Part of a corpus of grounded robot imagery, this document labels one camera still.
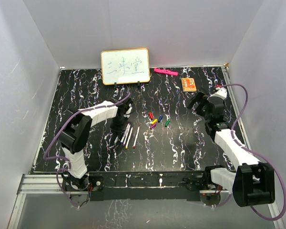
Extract red pen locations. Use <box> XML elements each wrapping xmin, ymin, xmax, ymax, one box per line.
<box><xmin>133</xmin><ymin>127</ymin><xmax>140</xmax><ymax>148</ymax></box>

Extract white board with yellow frame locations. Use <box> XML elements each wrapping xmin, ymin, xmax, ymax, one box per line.
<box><xmin>101</xmin><ymin>48</ymin><xmax>151</xmax><ymax>85</ymax></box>

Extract yellow pen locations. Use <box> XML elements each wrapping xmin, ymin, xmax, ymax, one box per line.
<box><xmin>125</xmin><ymin>127</ymin><xmax>133</xmax><ymax>149</ymax></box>

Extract pink plastic clip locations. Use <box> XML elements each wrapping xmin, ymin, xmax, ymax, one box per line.
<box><xmin>154</xmin><ymin>68</ymin><xmax>178</xmax><ymax>76</ymax></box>

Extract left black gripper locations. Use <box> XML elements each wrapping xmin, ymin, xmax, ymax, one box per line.
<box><xmin>110</xmin><ymin>116</ymin><xmax>129</xmax><ymax>138</ymax></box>

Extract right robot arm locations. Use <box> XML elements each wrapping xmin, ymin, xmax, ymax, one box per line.
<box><xmin>187</xmin><ymin>88</ymin><xmax>275</xmax><ymax>207</ymax></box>

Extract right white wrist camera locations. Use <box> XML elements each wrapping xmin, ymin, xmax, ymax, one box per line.
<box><xmin>210</xmin><ymin>86</ymin><xmax>227</xmax><ymax>100</ymax></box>

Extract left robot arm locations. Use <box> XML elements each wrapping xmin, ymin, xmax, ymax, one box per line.
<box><xmin>58</xmin><ymin>98</ymin><xmax>133</xmax><ymax>190</ymax></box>

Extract blue pen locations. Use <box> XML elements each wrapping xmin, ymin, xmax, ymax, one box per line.
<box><xmin>120</xmin><ymin>123</ymin><xmax>130</xmax><ymax>144</ymax></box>

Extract black front mounting bar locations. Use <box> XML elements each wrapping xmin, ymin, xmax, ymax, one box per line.
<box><xmin>88</xmin><ymin>171</ymin><xmax>205</xmax><ymax>201</ymax></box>

